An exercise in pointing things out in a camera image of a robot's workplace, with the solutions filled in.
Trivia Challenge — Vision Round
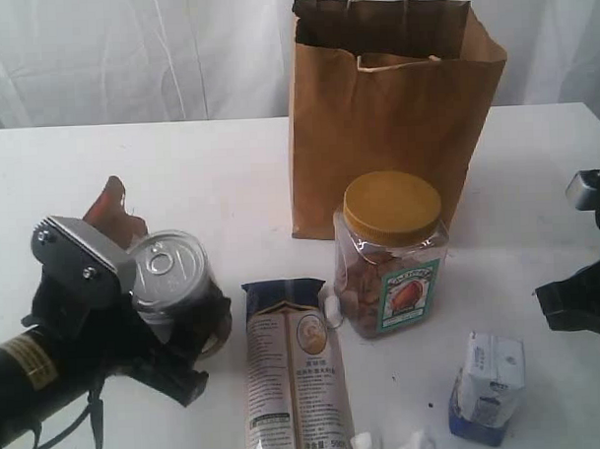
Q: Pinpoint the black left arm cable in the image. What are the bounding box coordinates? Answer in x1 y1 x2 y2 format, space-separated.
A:
0 373 111 449

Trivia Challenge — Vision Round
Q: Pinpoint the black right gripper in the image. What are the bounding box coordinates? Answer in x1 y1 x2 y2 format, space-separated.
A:
534 260 600 335

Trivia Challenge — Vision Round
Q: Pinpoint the white lump bottom right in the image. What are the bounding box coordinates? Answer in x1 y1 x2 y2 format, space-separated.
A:
398 430 436 449

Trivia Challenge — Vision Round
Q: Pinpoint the clear jar yellow lid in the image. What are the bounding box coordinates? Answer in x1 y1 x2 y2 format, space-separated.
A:
333 171 449 339

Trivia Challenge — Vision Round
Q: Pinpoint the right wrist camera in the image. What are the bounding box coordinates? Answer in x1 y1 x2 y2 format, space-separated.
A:
565 168 600 212

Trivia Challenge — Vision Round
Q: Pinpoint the white cube by pasta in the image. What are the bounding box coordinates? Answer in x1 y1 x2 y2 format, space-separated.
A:
323 294 343 329

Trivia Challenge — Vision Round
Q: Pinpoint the brown standing pouch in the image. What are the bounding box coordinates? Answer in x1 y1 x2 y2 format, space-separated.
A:
83 176 148 249

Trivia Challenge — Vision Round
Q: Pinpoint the white lump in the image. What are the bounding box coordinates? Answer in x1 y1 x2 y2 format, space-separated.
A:
350 431 383 449
398 430 436 449

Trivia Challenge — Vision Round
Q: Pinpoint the white blue salt packet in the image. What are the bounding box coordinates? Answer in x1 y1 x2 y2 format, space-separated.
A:
448 332 526 447

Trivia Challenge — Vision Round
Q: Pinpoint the white lump bottom left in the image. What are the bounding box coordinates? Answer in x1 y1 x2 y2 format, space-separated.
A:
350 431 383 449

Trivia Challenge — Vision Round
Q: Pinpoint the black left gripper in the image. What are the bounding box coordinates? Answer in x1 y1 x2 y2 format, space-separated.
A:
22 216 233 412

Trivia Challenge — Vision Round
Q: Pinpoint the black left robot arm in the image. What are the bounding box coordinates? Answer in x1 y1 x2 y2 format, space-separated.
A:
0 216 232 449

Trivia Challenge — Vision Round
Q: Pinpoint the dark can silver lid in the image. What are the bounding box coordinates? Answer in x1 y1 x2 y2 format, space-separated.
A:
127 229 223 345

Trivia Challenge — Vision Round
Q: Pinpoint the long pasta packet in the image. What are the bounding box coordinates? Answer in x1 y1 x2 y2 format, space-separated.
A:
242 278 354 449

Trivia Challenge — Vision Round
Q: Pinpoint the brown paper bag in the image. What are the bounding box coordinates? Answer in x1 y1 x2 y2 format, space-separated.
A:
289 0 507 239

